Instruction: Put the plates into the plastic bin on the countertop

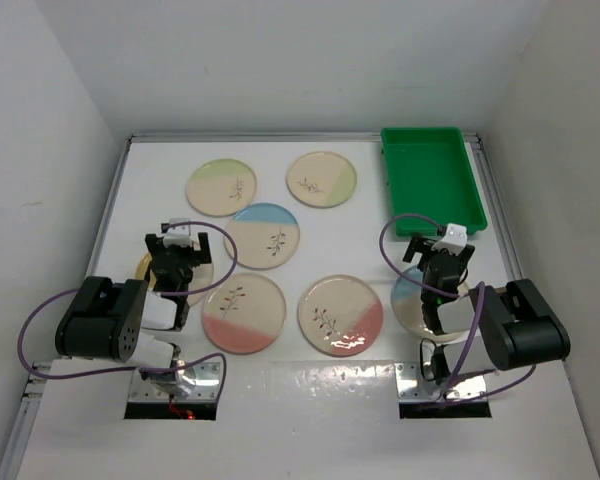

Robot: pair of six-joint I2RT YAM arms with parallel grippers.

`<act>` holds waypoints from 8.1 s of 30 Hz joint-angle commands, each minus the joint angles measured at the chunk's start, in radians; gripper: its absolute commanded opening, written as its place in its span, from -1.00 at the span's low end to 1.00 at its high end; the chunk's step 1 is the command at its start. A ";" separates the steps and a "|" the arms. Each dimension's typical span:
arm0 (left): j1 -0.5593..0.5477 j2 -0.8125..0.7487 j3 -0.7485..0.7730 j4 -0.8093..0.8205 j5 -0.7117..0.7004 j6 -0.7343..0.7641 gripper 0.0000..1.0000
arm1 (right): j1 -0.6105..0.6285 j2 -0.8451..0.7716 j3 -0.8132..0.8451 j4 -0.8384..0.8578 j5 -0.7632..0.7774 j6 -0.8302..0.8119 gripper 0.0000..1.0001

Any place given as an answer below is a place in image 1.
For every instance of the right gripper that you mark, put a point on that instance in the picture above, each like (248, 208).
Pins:
(461, 259)

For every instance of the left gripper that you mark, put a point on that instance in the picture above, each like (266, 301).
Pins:
(197, 256)

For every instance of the green cream plate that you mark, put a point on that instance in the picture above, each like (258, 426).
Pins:
(322, 179)
(221, 187)

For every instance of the blue cream plate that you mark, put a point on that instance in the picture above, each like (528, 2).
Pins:
(266, 235)
(407, 307)

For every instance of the pink cream plate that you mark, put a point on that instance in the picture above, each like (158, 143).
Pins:
(245, 314)
(340, 315)

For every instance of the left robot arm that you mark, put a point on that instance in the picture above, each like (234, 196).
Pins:
(108, 320)

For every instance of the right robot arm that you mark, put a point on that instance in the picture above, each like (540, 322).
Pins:
(482, 330)

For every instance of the green plastic bin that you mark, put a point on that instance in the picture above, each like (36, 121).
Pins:
(429, 173)

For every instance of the yellow cream plate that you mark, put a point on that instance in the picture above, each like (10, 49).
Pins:
(203, 276)

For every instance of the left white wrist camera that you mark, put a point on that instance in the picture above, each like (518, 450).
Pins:
(176, 232)

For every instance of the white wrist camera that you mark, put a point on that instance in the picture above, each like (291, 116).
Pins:
(176, 232)
(454, 239)

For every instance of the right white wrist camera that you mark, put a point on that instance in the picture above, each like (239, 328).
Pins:
(454, 239)

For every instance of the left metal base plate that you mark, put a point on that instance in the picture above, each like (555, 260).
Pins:
(197, 384)

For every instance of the metal base plate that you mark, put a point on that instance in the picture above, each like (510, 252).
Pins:
(197, 384)
(413, 388)

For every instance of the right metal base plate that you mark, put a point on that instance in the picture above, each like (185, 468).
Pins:
(413, 388)

